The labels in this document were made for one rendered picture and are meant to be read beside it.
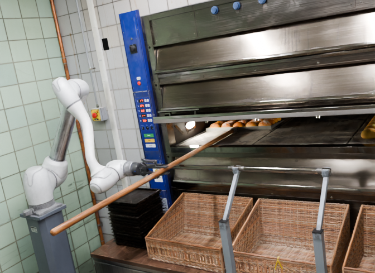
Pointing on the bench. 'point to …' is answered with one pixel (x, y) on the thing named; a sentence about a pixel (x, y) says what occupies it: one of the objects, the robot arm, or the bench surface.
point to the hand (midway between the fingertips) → (163, 169)
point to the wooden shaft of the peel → (132, 187)
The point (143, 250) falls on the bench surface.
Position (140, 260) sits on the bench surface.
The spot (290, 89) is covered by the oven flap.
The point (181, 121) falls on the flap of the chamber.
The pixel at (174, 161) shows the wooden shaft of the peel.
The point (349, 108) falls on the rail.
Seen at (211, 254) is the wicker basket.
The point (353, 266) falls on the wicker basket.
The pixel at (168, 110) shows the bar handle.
